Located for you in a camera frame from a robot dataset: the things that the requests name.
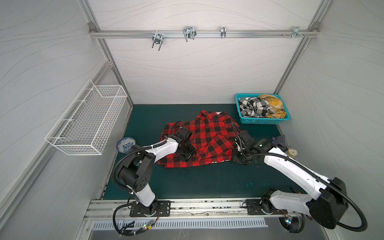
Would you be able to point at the red black plaid shirt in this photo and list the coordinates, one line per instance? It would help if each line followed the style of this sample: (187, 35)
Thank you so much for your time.
(213, 137)

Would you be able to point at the metal U-bolt clamp middle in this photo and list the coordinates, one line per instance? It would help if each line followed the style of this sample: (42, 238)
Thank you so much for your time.
(189, 33)

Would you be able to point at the white tape roll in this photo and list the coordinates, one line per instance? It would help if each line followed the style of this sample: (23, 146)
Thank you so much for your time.
(292, 152)

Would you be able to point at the aluminium crossbar rail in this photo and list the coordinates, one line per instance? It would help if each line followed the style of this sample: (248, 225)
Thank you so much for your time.
(201, 34)

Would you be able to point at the yellow plaid shirt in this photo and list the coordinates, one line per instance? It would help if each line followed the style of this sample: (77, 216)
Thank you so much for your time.
(276, 107)

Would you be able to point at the blue white ceramic bowl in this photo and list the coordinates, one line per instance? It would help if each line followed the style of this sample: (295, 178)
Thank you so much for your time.
(124, 145)

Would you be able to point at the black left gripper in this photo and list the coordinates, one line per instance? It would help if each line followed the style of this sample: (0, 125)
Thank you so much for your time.
(193, 151)

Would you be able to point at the metal u-bolt clamp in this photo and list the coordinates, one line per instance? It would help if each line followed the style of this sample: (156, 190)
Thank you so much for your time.
(157, 39)
(189, 33)

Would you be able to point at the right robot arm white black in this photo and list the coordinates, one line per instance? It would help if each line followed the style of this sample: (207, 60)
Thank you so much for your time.
(324, 200)

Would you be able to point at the metal U-bolt clamp left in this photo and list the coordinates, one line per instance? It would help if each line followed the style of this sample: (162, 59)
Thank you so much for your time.
(157, 39)

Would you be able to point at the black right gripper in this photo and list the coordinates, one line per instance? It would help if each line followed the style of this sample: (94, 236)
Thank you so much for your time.
(238, 154)

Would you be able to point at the dark grey plastic part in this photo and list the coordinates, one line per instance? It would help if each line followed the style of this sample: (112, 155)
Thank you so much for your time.
(280, 142)

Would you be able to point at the metal bracket right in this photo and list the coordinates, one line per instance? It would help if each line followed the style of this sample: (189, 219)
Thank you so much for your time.
(295, 34)

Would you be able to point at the white wire basket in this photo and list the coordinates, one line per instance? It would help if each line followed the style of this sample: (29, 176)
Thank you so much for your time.
(86, 125)

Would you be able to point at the teal plastic basket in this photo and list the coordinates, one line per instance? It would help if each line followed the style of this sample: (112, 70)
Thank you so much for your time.
(259, 121)

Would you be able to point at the black white plaid shirt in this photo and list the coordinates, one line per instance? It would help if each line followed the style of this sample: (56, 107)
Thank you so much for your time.
(254, 107)

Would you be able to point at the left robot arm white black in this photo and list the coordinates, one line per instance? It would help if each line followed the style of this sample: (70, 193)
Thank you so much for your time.
(133, 171)

